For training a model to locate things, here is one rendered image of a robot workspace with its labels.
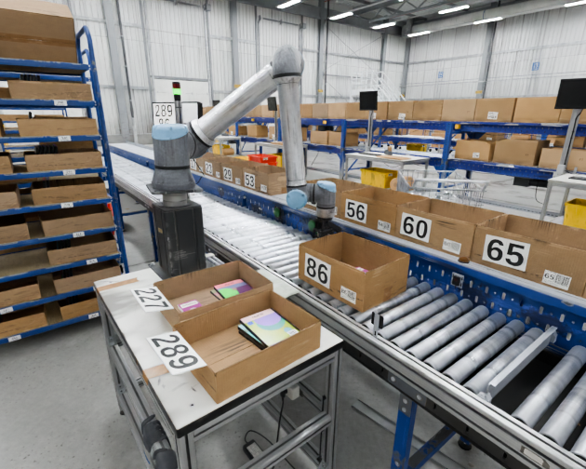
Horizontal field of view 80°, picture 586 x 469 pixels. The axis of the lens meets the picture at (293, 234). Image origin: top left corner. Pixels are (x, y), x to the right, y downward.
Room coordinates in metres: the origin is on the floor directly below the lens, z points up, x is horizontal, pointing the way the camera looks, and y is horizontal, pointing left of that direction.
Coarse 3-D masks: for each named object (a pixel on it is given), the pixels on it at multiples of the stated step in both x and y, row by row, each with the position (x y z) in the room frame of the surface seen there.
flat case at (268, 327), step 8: (264, 312) 1.10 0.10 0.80; (272, 312) 1.10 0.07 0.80; (240, 320) 1.05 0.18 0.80; (248, 320) 1.05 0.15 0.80; (256, 320) 1.05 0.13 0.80; (264, 320) 1.05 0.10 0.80; (272, 320) 1.05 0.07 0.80; (280, 320) 1.05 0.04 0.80; (248, 328) 1.00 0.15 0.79; (256, 328) 1.00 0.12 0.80; (264, 328) 1.00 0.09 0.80; (272, 328) 1.00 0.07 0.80; (280, 328) 1.00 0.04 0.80; (288, 328) 1.00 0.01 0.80; (296, 328) 1.00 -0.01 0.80; (256, 336) 0.97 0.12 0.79; (264, 336) 0.96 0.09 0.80; (272, 336) 0.96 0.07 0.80; (280, 336) 0.96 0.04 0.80; (288, 336) 0.96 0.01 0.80; (264, 344) 0.92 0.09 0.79; (272, 344) 0.92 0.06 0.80
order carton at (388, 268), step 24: (312, 240) 1.53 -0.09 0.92; (336, 240) 1.64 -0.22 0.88; (360, 240) 1.57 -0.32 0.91; (336, 264) 1.30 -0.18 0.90; (360, 264) 1.56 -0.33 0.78; (384, 264) 1.46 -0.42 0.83; (408, 264) 1.36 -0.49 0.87; (336, 288) 1.29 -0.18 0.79; (360, 288) 1.20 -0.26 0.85; (384, 288) 1.26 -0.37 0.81
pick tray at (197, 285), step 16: (192, 272) 1.33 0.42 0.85; (208, 272) 1.37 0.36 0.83; (224, 272) 1.41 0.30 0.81; (240, 272) 1.44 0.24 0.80; (256, 272) 1.34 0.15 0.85; (160, 288) 1.24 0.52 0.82; (176, 288) 1.28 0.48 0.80; (192, 288) 1.32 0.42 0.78; (208, 288) 1.35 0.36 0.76; (256, 288) 1.19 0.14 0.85; (272, 288) 1.23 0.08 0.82; (176, 304) 1.22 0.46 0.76; (208, 304) 1.07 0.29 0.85; (224, 304) 1.10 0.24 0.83; (176, 320) 1.03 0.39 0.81
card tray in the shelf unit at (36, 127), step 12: (24, 120) 2.08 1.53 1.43; (36, 120) 2.11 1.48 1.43; (48, 120) 2.15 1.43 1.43; (60, 120) 2.18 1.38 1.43; (72, 120) 2.22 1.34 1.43; (84, 120) 2.26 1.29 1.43; (96, 120) 2.30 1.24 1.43; (24, 132) 2.07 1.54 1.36; (36, 132) 2.11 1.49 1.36; (48, 132) 2.14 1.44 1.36; (60, 132) 2.18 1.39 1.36; (72, 132) 2.21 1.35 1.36; (84, 132) 2.25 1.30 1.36; (96, 132) 2.29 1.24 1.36
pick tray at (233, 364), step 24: (216, 312) 1.04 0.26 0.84; (240, 312) 1.10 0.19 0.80; (288, 312) 1.09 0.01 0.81; (192, 336) 0.97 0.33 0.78; (216, 336) 1.01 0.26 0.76; (240, 336) 1.01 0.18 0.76; (312, 336) 0.94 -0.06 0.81; (216, 360) 0.88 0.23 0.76; (240, 360) 0.78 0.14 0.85; (264, 360) 0.82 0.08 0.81; (288, 360) 0.88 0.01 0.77; (216, 384) 0.73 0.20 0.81; (240, 384) 0.77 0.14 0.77
